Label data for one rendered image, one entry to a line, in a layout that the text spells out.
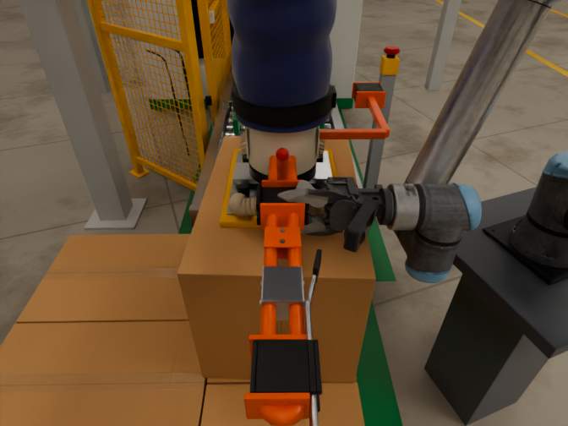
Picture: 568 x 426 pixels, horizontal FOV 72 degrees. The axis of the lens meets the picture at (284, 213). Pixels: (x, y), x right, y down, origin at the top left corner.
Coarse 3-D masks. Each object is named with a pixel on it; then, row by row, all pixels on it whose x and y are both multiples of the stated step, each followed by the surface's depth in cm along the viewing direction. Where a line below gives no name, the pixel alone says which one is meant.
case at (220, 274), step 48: (240, 144) 121; (336, 144) 121; (192, 240) 86; (240, 240) 86; (336, 240) 86; (192, 288) 81; (240, 288) 81; (336, 288) 80; (240, 336) 91; (336, 336) 90
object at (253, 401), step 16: (256, 336) 50; (272, 336) 50; (288, 336) 50; (304, 336) 50; (256, 352) 48; (272, 352) 48; (288, 352) 48; (304, 352) 48; (256, 368) 46; (272, 368) 46; (288, 368) 46; (304, 368) 46; (256, 384) 45; (272, 384) 45; (288, 384) 45; (304, 384) 45; (256, 400) 44; (272, 400) 44; (288, 400) 44; (304, 400) 44; (256, 416) 46; (304, 416) 46
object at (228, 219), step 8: (240, 152) 112; (232, 160) 110; (240, 160) 109; (232, 168) 107; (232, 176) 104; (232, 184) 100; (240, 184) 95; (248, 184) 100; (256, 184) 100; (232, 192) 97; (240, 192) 94; (248, 192) 95; (256, 192) 97; (224, 200) 95; (224, 208) 93; (224, 216) 90; (232, 216) 90; (240, 216) 90; (248, 216) 90; (256, 216) 90; (224, 224) 89; (232, 224) 89; (240, 224) 89; (248, 224) 89; (256, 224) 89
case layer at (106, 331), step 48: (96, 240) 146; (144, 240) 146; (48, 288) 128; (96, 288) 128; (144, 288) 128; (48, 336) 113; (96, 336) 113; (144, 336) 113; (192, 336) 113; (0, 384) 102; (48, 384) 102; (96, 384) 102; (144, 384) 102; (192, 384) 102; (240, 384) 102; (336, 384) 102
